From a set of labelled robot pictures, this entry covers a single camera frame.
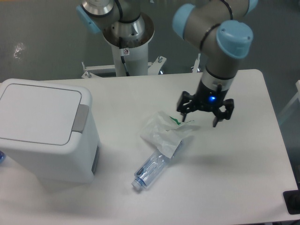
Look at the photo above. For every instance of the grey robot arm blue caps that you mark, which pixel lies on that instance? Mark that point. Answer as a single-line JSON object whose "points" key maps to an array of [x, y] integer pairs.
{"points": [[214, 29]]}

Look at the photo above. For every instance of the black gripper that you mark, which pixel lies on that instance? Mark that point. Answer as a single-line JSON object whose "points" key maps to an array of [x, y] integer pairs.
{"points": [[209, 98]]}

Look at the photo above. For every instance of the white metal base frame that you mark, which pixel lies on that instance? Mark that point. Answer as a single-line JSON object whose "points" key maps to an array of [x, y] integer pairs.
{"points": [[154, 68]]}

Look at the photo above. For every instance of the black device at table edge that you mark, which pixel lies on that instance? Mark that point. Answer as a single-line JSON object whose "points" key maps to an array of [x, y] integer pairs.
{"points": [[292, 201]]}

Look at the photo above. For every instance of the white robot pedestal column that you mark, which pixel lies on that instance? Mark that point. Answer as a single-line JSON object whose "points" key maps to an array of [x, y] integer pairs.
{"points": [[129, 44]]}

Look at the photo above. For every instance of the crumpled white plastic wrapper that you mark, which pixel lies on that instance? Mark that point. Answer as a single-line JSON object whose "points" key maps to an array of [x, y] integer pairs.
{"points": [[166, 132]]}

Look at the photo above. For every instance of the clear empty plastic bottle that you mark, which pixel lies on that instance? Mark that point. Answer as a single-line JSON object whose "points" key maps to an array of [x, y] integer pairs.
{"points": [[151, 169]]}

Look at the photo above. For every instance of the white push-lid trash can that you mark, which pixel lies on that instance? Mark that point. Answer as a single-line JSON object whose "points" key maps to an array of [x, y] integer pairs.
{"points": [[49, 129]]}

